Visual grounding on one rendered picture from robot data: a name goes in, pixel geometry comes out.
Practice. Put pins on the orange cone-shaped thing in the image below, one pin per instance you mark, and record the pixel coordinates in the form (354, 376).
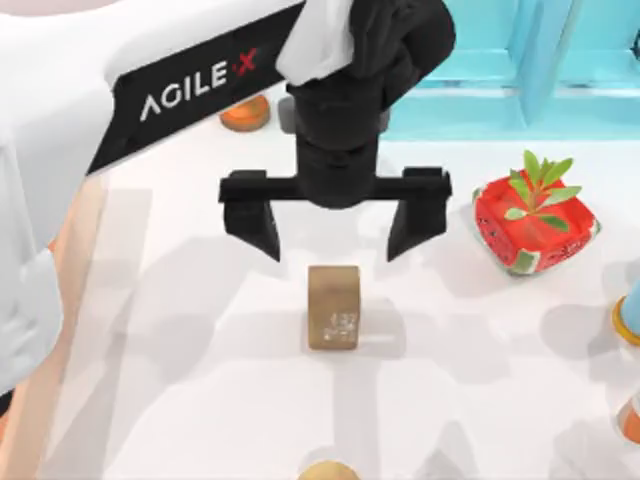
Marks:
(631, 417)

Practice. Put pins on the watermelon pattern plant pot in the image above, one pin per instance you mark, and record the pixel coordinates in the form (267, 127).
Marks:
(530, 230)

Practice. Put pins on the blue and yellow cup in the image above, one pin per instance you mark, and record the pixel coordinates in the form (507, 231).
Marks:
(629, 320)

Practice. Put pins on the salmon-coloured box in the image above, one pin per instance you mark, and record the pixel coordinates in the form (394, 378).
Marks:
(75, 310)

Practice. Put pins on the orange round pot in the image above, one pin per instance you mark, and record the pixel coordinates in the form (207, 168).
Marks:
(246, 116)

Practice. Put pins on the light blue rack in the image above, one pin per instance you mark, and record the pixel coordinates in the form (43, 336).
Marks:
(500, 75)

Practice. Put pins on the tan round bread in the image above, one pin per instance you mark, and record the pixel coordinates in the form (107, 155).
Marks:
(330, 471)

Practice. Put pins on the brown wooden block clock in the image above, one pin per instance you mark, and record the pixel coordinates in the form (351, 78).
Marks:
(334, 305)

